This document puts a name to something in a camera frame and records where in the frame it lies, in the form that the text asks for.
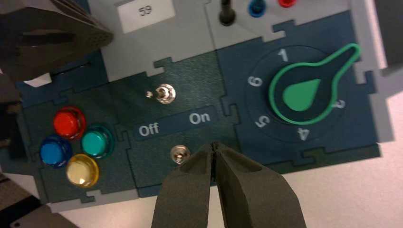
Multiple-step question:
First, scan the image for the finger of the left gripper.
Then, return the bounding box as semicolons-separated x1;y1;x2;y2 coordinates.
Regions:
0;0;114;43
0;33;109;82

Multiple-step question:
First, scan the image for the metal toggle switch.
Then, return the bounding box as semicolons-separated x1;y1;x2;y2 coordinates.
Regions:
145;83;176;105
170;144;191;165

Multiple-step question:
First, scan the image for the dark blue grey control box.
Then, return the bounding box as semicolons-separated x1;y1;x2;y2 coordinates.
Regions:
0;0;396;228

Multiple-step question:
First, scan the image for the black banana plug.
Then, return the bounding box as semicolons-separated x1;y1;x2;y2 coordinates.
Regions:
219;0;237;27

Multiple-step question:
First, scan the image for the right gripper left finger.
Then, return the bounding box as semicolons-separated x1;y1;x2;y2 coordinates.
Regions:
151;143;215;228

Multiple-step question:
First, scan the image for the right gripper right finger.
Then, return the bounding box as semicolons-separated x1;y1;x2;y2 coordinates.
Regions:
213;142;308;228

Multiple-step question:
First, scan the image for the green rotary knob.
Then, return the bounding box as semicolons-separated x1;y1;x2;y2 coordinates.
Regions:
268;43;362;126

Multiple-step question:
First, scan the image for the yellow push button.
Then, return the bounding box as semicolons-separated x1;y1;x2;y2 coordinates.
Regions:
66;153;100;189

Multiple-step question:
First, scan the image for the white number label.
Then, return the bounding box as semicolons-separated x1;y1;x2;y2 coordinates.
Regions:
117;0;176;34

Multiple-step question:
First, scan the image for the blue push button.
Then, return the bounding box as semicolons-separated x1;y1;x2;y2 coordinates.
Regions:
39;135;74;168

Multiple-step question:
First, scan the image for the red push button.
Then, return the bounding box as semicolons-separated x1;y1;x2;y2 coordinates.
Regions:
52;106;87;141

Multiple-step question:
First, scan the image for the green push button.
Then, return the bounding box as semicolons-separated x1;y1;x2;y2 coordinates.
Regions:
81;124;115;159

